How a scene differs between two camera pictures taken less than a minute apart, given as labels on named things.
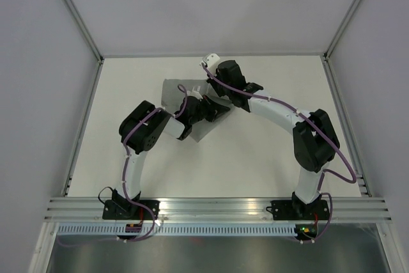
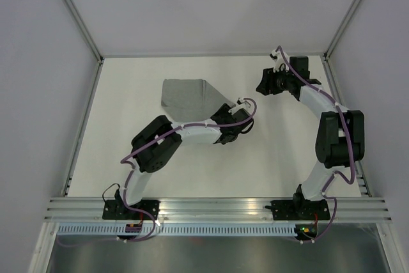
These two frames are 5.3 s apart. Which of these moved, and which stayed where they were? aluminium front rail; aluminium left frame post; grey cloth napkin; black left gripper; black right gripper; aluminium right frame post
Moved: black left gripper; black right gripper
Stayed: grey cloth napkin; aluminium right frame post; aluminium left frame post; aluminium front rail
